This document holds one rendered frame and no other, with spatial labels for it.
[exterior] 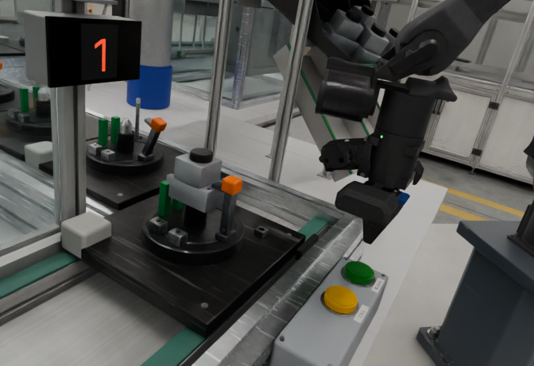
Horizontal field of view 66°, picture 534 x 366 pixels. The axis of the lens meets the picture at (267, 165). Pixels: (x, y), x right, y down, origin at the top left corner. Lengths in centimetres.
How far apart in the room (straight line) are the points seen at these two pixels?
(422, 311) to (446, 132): 386
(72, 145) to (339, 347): 40
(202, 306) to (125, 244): 15
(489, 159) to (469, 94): 66
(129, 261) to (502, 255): 44
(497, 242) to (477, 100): 393
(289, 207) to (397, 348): 29
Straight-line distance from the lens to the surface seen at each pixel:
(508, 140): 453
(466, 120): 451
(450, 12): 47
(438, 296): 81
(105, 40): 51
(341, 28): 79
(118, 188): 71
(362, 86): 48
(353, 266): 59
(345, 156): 49
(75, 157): 59
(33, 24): 49
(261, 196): 79
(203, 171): 52
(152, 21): 150
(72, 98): 56
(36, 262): 60
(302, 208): 75
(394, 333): 70
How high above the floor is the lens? 129
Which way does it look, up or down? 22 degrees down
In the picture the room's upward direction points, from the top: 10 degrees clockwise
